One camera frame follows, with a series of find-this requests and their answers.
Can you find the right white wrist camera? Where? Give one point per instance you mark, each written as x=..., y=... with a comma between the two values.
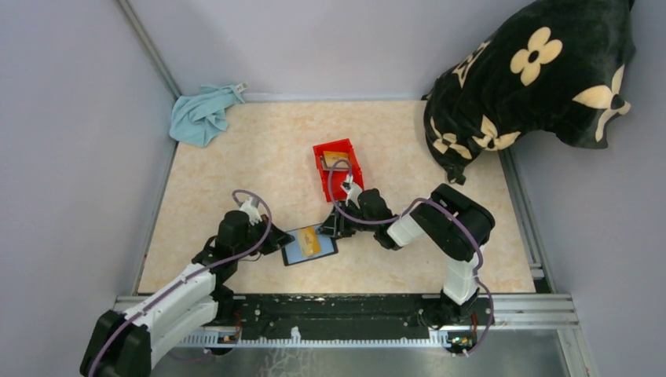
x=351, y=189

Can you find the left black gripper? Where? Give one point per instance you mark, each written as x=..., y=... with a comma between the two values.
x=277, y=239

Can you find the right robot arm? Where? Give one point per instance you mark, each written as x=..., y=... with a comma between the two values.
x=459, y=226

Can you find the gold card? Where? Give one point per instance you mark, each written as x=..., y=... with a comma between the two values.
x=336, y=156
x=308, y=242

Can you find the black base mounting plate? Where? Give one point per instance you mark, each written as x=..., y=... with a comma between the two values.
x=345, y=317

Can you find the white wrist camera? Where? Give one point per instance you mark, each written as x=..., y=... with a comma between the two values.
x=351, y=189
x=250, y=207

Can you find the light blue cloth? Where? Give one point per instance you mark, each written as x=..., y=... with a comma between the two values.
x=197, y=120

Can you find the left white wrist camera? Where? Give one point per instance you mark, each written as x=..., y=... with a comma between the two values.
x=250, y=207

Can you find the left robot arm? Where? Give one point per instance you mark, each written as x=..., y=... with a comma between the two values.
x=133, y=341

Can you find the black leather card holder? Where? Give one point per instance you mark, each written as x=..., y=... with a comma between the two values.
x=291, y=253

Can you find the aluminium front rail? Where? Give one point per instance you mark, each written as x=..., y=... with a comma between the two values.
x=512, y=312

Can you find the stack of credit cards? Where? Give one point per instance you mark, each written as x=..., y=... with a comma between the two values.
x=325, y=162

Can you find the black floral blanket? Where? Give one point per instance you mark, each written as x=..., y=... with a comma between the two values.
x=555, y=66

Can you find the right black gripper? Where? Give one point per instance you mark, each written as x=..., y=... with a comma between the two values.
x=335, y=225

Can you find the red plastic bin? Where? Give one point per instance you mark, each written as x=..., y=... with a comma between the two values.
x=331, y=180

